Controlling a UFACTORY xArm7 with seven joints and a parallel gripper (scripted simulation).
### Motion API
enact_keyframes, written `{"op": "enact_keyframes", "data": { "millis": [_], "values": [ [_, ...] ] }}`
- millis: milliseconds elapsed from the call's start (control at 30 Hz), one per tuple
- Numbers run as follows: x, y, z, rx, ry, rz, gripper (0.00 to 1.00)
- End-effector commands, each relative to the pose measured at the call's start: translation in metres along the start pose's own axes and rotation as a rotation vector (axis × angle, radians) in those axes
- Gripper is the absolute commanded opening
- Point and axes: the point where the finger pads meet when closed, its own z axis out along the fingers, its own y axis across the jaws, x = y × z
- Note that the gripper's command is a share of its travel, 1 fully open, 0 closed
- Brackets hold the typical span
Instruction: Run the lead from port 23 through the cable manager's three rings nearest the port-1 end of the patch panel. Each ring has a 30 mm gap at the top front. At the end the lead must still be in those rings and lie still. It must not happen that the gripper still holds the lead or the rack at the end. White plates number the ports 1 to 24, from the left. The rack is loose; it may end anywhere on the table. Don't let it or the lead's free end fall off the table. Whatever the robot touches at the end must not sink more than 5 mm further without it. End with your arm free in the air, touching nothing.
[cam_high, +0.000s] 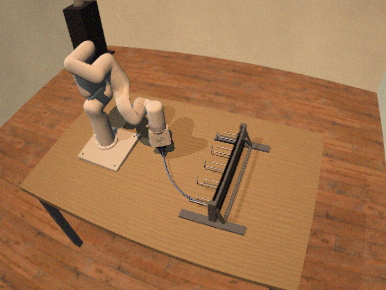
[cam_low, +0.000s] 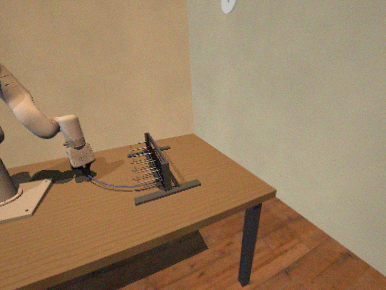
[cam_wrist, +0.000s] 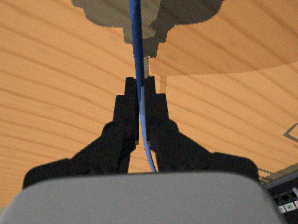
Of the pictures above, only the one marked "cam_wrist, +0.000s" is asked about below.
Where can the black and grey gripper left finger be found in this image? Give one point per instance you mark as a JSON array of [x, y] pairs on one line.
[[104, 155]]

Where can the blue cable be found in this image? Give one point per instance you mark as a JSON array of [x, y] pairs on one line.
[[136, 26]]

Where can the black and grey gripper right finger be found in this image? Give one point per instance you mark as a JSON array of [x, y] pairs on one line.
[[174, 151]]

